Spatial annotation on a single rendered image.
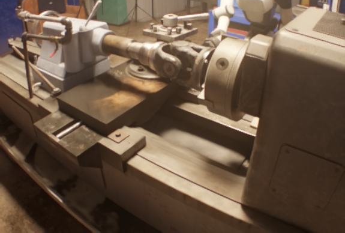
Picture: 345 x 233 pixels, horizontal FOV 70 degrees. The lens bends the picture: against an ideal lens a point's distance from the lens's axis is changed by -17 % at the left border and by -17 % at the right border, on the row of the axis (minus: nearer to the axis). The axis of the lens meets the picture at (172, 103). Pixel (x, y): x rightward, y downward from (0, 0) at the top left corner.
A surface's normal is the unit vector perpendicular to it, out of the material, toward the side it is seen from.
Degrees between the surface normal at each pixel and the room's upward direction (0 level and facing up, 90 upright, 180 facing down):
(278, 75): 90
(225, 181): 0
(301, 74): 90
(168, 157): 0
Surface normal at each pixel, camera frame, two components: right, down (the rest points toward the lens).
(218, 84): -0.57, 0.22
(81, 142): 0.00, -0.86
